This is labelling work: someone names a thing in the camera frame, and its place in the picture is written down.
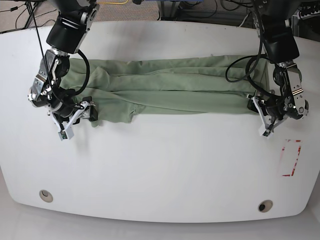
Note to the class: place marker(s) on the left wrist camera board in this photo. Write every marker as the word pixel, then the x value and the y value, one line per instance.
pixel 267 133

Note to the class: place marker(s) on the white power strip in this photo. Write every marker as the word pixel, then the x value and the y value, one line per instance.
pixel 307 12

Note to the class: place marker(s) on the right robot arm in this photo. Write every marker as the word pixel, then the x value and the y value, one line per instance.
pixel 74 20

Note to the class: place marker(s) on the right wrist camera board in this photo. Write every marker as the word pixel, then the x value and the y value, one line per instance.
pixel 62 135

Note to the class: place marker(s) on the left table cable grommet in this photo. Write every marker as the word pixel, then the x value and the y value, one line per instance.
pixel 46 196

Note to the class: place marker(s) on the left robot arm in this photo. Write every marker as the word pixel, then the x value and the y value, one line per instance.
pixel 273 21

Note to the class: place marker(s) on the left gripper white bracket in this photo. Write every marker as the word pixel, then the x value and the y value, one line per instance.
pixel 270 117

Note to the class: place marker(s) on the right table cable grommet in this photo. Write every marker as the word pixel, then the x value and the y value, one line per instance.
pixel 265 206

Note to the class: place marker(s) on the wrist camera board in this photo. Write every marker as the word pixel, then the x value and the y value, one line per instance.
pixel 267 133
pixel 62 135

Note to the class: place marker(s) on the green t-shirt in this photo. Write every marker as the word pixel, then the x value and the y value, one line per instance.
pixel 125 89

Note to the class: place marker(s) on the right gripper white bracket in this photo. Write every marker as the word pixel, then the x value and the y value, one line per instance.
pixel 87 111

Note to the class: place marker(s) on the table cable grommet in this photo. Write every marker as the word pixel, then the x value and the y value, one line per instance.
pixel 46 196
pixel 265 206

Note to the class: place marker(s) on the red tape rectangle marking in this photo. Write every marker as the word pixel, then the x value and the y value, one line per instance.
pixel 289 157

